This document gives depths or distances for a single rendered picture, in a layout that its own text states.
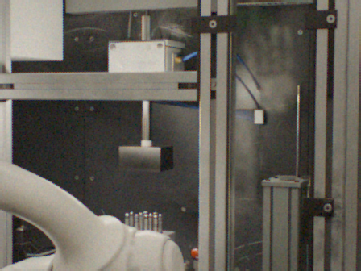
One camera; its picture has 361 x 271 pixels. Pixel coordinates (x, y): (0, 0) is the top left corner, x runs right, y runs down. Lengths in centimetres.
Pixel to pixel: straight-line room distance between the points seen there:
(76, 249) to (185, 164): 72
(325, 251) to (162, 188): 61
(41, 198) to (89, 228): 7
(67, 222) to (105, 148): 79
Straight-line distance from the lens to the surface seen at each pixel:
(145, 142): 136
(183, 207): 159
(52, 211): 87
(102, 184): 167
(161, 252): 91
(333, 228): 106
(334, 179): 105
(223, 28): 109
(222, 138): 109
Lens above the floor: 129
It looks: 3 degrees down
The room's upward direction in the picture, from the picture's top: straight up
